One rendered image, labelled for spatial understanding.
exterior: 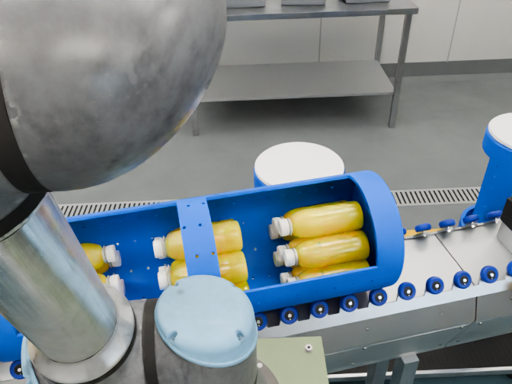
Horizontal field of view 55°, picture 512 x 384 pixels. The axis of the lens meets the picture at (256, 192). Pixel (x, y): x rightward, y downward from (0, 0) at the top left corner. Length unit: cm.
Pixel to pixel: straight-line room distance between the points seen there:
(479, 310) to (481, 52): 371
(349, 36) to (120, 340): 408
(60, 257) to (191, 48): 21
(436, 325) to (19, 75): 125
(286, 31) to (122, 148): 415
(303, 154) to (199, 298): 104
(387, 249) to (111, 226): 64
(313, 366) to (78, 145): 63
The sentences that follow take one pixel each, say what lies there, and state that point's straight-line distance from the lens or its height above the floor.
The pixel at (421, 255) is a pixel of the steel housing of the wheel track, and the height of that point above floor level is 93.
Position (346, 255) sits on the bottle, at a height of 111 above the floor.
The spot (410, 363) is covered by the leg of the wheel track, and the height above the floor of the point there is 62.
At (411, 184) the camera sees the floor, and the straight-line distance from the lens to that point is 331.
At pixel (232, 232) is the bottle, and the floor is 118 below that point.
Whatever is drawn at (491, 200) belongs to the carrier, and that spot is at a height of 81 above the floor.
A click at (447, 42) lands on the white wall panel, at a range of 476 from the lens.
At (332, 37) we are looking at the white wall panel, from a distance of 446.
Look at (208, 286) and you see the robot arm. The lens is 61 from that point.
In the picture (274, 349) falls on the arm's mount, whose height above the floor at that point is 121.
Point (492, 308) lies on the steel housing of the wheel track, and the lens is 145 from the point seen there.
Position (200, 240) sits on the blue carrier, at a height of 121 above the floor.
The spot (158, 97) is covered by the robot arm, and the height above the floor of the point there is 178.
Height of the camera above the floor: 189
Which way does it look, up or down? 37 degrees down
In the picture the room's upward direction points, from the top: 2 degrees counter-clockwise
